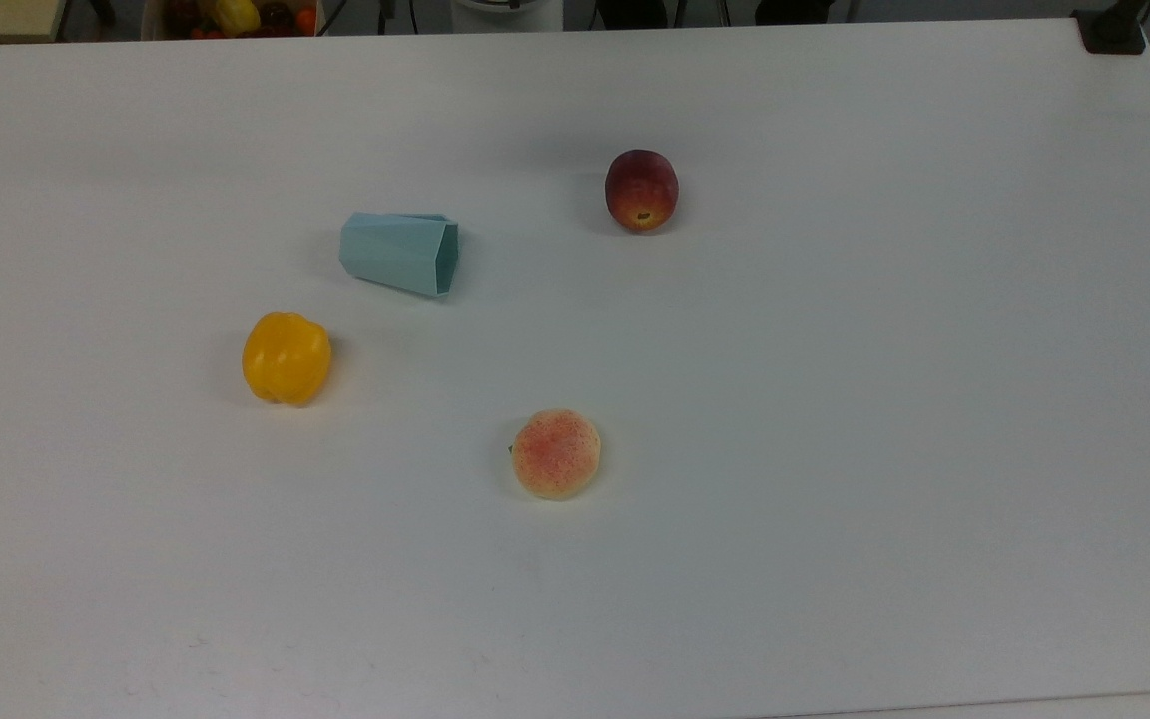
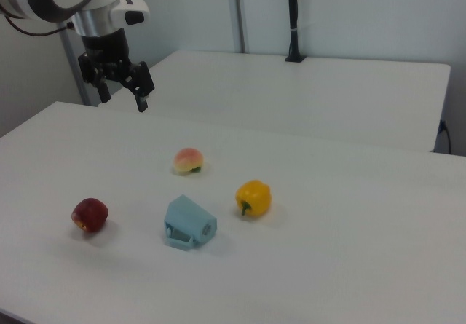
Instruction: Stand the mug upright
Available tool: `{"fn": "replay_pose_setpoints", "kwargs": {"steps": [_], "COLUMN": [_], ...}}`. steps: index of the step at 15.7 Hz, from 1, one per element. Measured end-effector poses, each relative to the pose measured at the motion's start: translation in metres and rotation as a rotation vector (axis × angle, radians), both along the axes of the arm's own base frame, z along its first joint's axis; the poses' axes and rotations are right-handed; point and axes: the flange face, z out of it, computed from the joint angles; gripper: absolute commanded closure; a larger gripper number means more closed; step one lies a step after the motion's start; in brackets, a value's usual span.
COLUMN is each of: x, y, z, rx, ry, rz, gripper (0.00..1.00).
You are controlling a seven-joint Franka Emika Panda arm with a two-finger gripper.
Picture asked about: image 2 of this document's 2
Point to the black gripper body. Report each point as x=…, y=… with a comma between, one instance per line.
x=107, y=52

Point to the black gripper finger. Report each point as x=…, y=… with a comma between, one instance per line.
x=102, y=89
x=142, y=82

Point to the light blue faceted mug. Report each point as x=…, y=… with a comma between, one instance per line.
x=185, y=211

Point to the pink yellow peach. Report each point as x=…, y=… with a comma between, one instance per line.
x=187, y=159

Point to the red apple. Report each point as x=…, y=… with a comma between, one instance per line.
x=90, y=215

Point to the white side table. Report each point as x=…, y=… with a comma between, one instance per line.
x=291, y=102

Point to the yellow bell pepper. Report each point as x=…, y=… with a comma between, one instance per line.
x=255, y=197

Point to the aluminium frame post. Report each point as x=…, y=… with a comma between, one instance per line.
x=236, y=11

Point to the black camera pole with base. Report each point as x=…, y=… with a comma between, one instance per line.
x=294, y=40

